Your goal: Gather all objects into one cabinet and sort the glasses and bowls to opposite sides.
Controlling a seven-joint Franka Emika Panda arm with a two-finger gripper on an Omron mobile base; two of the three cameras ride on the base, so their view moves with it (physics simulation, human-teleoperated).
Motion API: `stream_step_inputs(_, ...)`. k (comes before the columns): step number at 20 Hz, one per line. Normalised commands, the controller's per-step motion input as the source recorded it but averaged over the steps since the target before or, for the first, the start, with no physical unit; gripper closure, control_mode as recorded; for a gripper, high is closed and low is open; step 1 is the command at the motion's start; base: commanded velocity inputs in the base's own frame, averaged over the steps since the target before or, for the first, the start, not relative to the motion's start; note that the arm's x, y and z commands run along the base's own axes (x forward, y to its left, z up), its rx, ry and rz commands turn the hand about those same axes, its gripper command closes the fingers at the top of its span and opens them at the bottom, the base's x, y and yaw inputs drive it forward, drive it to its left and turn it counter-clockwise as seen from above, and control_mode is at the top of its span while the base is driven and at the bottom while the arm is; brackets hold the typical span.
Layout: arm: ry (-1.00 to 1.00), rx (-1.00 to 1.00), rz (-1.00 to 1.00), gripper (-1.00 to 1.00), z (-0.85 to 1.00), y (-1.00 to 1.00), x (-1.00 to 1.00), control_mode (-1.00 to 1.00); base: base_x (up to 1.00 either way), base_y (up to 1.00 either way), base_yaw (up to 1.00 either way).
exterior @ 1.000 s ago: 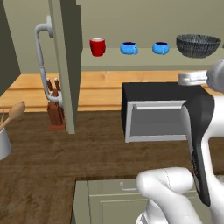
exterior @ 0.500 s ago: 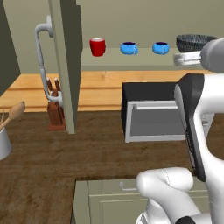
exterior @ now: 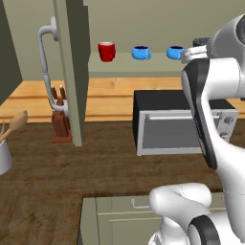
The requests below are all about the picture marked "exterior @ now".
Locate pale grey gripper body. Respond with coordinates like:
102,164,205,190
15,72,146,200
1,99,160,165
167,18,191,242
180,45,211,64

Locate dark olive cabinet door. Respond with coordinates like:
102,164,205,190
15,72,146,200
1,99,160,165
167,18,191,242
0,0,24,106

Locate olive base cabinet door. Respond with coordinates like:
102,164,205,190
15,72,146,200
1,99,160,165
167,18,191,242
97,212,165,245

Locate blue cup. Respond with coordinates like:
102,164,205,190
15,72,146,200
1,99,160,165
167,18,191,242
166,45,187,61
131,45,153,61

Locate black toaster oven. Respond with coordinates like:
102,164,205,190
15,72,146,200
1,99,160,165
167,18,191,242
132,89,240,157

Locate grey toaster oven door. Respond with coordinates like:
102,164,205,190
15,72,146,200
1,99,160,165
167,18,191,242
136,109,239,157

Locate red cup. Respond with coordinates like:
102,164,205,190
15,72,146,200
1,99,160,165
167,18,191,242
97,40,117,63

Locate brown wooden knife block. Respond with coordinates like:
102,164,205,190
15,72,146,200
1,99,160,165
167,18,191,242
51,83,74,144

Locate olive drawer front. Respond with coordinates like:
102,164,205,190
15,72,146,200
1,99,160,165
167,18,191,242
95,192,228,215

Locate wooden spoon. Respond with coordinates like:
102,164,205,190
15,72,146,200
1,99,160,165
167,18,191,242
0,110,30,144

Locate white utensil pot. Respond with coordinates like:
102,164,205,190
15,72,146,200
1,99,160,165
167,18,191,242
0,139,14,176

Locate olive wall cabinet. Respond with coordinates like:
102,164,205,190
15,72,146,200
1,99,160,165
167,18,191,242
82,0,245,78

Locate silver toaster oven handle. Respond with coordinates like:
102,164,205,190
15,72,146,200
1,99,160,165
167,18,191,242
145,114,222,123

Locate grey curved door handle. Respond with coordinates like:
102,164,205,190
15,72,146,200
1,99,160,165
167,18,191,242
37,16,70,115

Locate grey drawer handle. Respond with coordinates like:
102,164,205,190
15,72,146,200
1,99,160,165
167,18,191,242
130,198,151,211

